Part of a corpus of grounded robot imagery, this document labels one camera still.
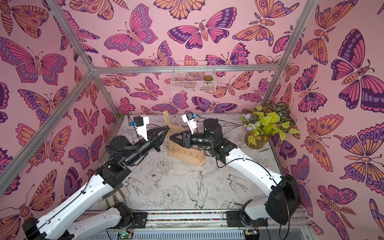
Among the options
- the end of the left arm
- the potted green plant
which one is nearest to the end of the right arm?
the end of the left arm

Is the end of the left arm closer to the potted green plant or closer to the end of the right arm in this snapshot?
the end of the right arm

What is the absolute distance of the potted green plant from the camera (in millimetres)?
807
